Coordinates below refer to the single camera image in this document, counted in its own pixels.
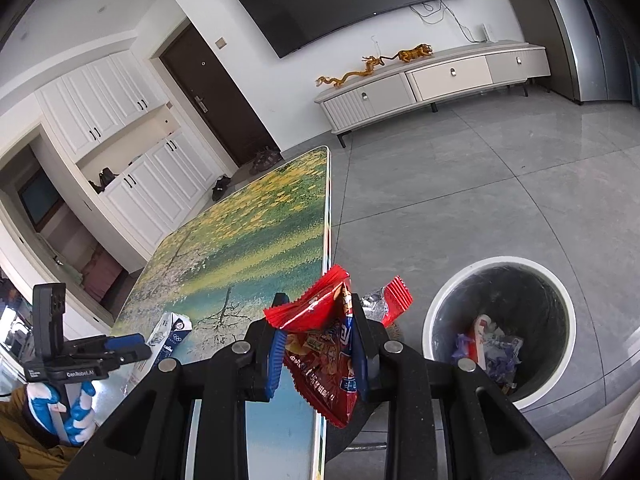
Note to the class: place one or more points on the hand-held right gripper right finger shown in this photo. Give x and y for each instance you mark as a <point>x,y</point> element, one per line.
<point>361,360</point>

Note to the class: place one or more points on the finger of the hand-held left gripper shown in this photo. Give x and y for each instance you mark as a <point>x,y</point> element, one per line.
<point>125,341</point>
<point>130,357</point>

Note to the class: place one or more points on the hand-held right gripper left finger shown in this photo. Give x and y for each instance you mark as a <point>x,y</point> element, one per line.
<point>276,365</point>

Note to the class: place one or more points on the red snack bag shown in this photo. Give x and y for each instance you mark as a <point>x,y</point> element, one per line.
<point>320,360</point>

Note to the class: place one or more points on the white printed plastic bag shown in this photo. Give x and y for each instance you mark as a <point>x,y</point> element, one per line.
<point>172,332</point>

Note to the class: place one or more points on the white round trash bin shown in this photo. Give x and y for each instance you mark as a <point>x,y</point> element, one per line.
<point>430,330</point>

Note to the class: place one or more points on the small purple wrapper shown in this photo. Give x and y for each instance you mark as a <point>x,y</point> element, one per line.
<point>462,347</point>

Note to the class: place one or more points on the person's left forearm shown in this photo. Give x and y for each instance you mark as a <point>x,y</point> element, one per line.
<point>25,440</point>

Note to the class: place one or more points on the person's left hand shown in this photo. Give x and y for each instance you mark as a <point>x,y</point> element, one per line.
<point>40,402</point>

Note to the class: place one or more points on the pink bedding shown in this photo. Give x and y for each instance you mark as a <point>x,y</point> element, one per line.
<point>102,275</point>

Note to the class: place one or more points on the dark framed window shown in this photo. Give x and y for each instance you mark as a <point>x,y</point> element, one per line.
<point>40,195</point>

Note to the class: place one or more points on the landscape printed table mat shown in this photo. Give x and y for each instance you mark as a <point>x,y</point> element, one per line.
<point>240,240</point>

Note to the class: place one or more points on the black handbag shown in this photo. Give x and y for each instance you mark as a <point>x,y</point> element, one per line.
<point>104,180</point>

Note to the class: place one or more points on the white panelled cabinet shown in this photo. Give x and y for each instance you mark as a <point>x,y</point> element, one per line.
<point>145,185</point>

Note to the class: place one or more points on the black shoes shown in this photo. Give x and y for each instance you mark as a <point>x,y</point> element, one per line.
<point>220,189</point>

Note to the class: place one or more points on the brown shoes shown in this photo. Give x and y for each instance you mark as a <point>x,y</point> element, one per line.
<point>265,160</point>

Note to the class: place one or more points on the dark brown door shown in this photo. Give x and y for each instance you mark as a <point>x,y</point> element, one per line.
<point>215,95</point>

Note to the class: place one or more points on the beige television cabinet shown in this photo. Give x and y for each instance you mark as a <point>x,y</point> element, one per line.
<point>450,72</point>

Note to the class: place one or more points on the golden tiger figurine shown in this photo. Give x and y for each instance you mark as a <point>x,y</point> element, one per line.
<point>412,53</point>

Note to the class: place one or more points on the white router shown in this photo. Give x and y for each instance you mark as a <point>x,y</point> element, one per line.
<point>486,32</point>

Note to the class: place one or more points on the grey refrigerator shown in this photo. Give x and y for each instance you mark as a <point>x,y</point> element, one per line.
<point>590,35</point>

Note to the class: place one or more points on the wall switch plate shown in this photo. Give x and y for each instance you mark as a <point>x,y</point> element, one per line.
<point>220,42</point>

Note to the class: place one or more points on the black wall television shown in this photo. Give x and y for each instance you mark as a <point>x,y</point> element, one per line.
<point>350,0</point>

